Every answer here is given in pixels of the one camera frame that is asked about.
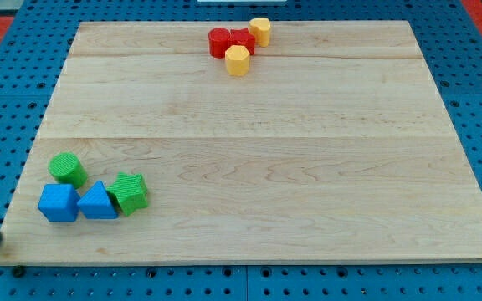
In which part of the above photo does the green cylinder block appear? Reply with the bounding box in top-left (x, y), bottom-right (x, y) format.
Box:
top-left (48, 152), bottom-right (88, 189)

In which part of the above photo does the green star block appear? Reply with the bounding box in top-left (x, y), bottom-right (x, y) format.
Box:
top-left (106, 172), bottom-right (149, 217)

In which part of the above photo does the blue cube block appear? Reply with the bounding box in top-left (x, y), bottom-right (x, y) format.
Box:
top-left (38, 184), bottom-right (80, 222)

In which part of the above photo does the red cylinder block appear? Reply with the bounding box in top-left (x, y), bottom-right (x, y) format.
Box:
top-left (208, 28), bottom-right (230, 59)

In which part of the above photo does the light wooden board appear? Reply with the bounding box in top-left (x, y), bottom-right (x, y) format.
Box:
top-left (0, 21), bottom-right (482, 266)

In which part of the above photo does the yellow heart block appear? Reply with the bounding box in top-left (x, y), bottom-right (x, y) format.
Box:
top-left (249, 18), bottom-right (272, 47)

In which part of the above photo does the red star block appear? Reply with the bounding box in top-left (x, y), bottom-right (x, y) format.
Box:
top-left (229, 28), bottom-right (256, 55)

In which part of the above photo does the blue triangle block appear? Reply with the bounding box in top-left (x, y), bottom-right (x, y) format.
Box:
top-left (77, 181), bottom-right (118, 219)

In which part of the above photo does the yellow octagon block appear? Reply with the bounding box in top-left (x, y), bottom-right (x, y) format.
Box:
top-left (225, 45), bottom-right (250, 76)

